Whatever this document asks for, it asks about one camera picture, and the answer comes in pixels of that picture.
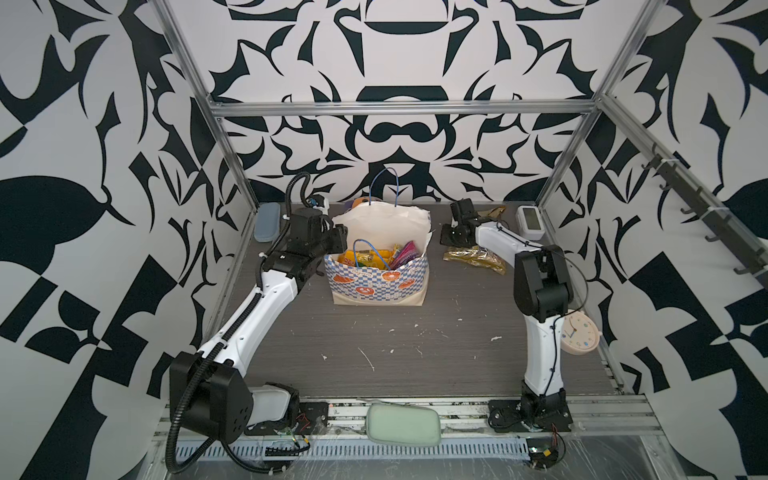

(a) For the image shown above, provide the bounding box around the orange snack packet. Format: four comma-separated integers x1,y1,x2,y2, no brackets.
337,250,393,270

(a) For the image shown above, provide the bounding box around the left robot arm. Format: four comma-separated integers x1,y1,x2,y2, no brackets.
165,173,347,474

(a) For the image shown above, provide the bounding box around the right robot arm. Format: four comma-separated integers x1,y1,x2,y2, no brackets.
440,199,574,433

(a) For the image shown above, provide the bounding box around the wall hook rail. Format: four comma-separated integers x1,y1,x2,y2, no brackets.
640,143,768,277

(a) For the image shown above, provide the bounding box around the orange plush toy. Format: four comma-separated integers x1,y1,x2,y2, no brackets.
351,197,373,209

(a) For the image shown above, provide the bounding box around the white digital thermometer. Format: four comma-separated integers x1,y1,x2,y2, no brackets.
516,205,546,241

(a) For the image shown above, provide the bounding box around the red fruit candy bag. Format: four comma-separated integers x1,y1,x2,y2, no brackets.
442,206,507,275

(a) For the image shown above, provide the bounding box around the beige round clock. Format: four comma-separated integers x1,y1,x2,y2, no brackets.
561,311,602,355

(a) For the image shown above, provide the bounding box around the purple candy packet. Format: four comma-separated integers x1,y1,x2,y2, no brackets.
389,241,421,270

